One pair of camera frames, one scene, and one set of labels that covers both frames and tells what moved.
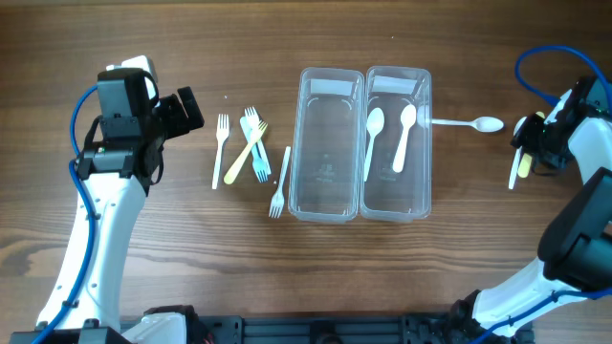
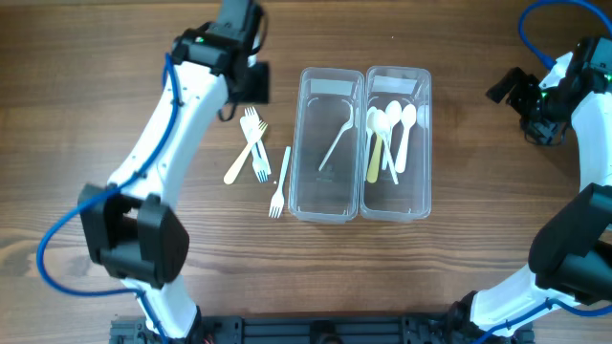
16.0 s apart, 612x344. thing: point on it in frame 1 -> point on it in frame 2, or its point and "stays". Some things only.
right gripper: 523,137 -> 542,132
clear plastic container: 327,146 stays
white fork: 222,134 -> 344,129
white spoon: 407,117 stays
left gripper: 179,123 -> 261,93
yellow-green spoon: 526,159 -> 373,170
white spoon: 517,125 -> 382,125
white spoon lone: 375,122 stays
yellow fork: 260,129 stays
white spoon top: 486,123 -> 393,116
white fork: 278,200 stays
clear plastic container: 397,144 stays
